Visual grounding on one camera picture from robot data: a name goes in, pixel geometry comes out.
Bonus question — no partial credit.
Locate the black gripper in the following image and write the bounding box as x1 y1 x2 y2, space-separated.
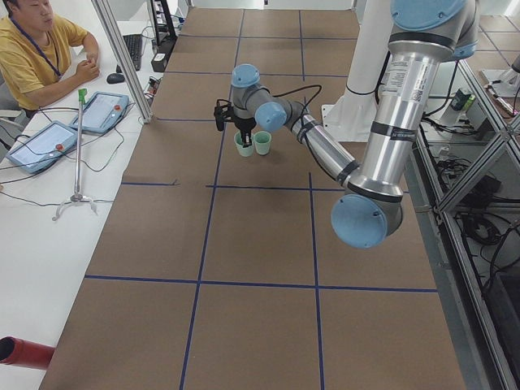
235 119 255 146

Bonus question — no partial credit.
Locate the mint green cup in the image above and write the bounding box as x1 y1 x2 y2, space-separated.
253 131 272 156
233 132 254 158

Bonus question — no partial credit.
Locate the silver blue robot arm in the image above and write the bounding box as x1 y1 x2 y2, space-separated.
214 1 479 249

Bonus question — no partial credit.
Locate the black mini computer box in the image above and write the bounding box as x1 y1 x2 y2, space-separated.
150 53 168 73

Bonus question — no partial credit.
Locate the brown cardboard table mat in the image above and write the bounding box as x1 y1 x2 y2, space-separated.
41 8 465 389

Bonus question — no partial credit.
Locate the black computer mouse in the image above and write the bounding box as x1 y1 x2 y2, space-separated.
106 72 125 85

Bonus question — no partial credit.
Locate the far teach pendant tablet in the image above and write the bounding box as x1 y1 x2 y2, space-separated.
78 89 129 135

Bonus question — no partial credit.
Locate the teach pendant tablet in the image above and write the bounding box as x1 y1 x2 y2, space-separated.
78 89 129 135
6 121 77 174

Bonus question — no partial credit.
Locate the black keyboard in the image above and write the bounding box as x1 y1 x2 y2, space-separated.
123 34 143 72

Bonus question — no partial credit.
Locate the near teach pendant tablet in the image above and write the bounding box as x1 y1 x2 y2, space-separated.
6 121 77 174

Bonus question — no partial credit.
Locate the green drink carton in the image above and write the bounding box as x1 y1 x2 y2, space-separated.
450 88 475 111

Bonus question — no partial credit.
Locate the person in yellow shirt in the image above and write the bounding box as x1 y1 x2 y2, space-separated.
1 1 100 117

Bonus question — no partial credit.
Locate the red cylinder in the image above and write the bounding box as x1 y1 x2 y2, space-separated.
1 336 55 370

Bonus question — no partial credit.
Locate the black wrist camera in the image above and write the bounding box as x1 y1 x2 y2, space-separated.
214 98 234 132

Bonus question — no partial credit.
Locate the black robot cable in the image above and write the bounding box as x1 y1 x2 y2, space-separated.
271 84 324 123

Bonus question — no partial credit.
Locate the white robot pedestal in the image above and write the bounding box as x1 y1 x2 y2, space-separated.
323 0 393 142

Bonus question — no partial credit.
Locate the aluminium frame post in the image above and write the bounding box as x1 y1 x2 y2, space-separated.
91 0 153 124

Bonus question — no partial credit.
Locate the reacher stick green handle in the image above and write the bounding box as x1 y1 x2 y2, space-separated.
52 88 98 222

